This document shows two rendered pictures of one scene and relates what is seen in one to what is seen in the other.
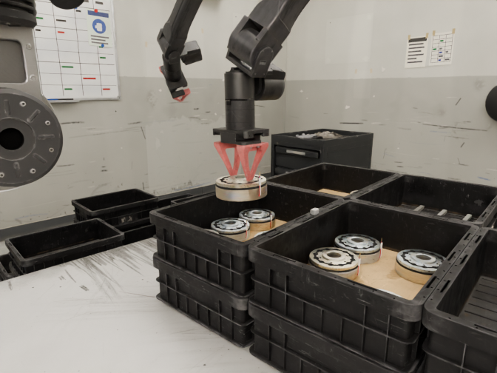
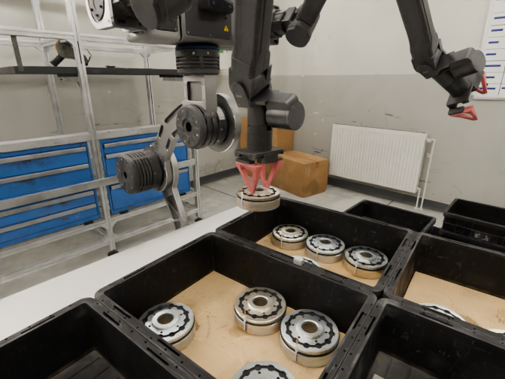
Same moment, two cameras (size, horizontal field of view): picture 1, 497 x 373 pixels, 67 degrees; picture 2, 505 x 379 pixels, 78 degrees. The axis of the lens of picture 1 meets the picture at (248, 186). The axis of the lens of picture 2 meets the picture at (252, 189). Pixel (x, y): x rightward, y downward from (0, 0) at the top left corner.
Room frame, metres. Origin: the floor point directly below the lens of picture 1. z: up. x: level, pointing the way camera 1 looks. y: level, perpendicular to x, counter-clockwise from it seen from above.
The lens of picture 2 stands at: (0.67, -0.68, 1.28)
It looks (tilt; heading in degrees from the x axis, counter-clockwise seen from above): 20 degrees down; 86
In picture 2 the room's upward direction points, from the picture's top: straight up
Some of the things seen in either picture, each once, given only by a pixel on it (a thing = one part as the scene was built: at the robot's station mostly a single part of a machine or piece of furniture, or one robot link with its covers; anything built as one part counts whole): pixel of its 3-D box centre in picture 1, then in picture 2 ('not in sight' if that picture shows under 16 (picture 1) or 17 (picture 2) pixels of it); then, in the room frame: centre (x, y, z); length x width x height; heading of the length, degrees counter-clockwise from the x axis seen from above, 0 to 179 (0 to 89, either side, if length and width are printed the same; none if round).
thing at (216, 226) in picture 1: (230, 225); (325, 244); (0.92, 0.05, 0.86); 0.10 x 0.10 x 0.01
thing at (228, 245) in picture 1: (251, 209); (313, 234); (0.87, -0.01, 0.92); 0.40 x 0.30 x 0.02; 139
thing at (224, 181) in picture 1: (241, 180); (258, 192); (0.73, 0.01, 1.02); 0.10 x 0.10 x 0.01
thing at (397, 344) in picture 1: (368, 265); (235, 323); (0.67, -0.24, 0.87); 0.40 x 0.30 x 0.11; 139
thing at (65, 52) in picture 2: not in sight; (71, 53); (-0.40, 1.68, 1.44); 0.25 x 0.16 x 0.18; 43
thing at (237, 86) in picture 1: (242, 86); (262, 113); (0.74, 0.01, 1.21); 0.07 x 0.06 x 0.07; 133
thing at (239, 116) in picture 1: (239, 118); (259, 140); (0.73, 0.02, 1.15); 0.10 x 0.07 x 0.07; 42
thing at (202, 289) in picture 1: (251, 269); not in sight; (0.87, -0.01, 0.76); 0.40 x 0.30 x 0.12; 139
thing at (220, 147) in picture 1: (237, 155); (262, 171); (0.74, 0.02, 1.07); 0.07 x 0.07 x 0.09; 42
